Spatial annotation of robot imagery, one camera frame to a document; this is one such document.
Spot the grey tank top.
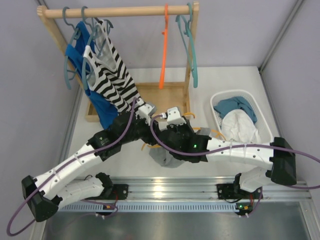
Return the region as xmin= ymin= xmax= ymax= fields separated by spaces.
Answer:
xmin=149 ymin=127 xmax=212 ymax=168

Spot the yellow plastic hanger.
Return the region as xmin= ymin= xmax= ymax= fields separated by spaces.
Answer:
xmin=141 ymin=112 xmax=226 ymax=151

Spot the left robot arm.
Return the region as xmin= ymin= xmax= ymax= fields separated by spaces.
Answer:
xmin=21 ymin=112 xmax=155 ymax=222

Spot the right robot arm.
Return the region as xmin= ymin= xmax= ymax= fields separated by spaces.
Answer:
xmin=151 ymin=124 xmax=297 ymax=200

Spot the blue tank top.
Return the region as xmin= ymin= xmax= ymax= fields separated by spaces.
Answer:
xmin=66 ymin=21 xmax=118 ymax=129

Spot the orange plastic hanger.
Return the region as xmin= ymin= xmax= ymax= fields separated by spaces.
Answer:
xmin=158 ymin=3 xmax=169 ymax=89

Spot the black white striped tank top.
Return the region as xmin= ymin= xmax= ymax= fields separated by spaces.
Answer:
xmin=83 ymin=20 xmax=141 ymax=113

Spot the teal plastic hanger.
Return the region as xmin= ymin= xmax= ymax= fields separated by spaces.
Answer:
xmin=175 ymin=2 xmax=199 ymax=89

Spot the grey-blue hanger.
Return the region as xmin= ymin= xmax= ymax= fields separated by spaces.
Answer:
xmin=62 ymin=6 xmax=81 ymax=90
xmin=81 ymin=6 xmax=100 ymax=91

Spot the grey-blue hanger far left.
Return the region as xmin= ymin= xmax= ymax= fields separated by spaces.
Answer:
xmin=62 ymin=6 xmax=81 ymax=90

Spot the wooden clothes rack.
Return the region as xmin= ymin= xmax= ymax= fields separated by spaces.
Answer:
xmin=36 ymin=1 xmax=199 ymax=113

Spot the teal-blue garment in basket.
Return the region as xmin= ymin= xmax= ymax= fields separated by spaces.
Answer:
xmin=213 ymin=96 xmax=258 ymax=124

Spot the white garment in basket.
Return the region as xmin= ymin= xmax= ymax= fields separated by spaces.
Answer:
xmin=220 ymin=109 xmax=260 ymax=144

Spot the white plastic laundry basket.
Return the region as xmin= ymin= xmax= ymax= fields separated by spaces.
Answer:
xmin=210 ymin=89 xmax=273 ymax=144

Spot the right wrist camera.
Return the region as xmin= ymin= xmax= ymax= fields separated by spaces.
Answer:
xmin=162 ymin=106 xmax=187 ymax=126

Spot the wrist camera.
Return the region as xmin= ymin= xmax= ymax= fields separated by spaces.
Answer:
xmin=162 ymin=106 xmax=187 ymax=126
xmin=137 ymin=102 xmax=157 ymax=120

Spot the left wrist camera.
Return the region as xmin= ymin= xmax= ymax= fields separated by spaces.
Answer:
xmin=137 ymin=102 xmax=157 ymax=120

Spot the aluminium mounting rail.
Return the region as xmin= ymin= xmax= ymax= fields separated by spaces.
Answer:
xmin=111 ymin=176 xmax=312 ymax=202

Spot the slotted grey cable duct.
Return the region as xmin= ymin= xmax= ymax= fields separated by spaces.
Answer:
xmin=59 ymin=201 xmax=255 ymax=214

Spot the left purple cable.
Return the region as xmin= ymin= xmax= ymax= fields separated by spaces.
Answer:
xmin=6 ymin=97 xmax=140 ymax=236

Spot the aluminium corner post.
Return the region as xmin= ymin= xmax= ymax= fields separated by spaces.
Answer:
xmin=258 ymin=0 xmax=306 ymax=75

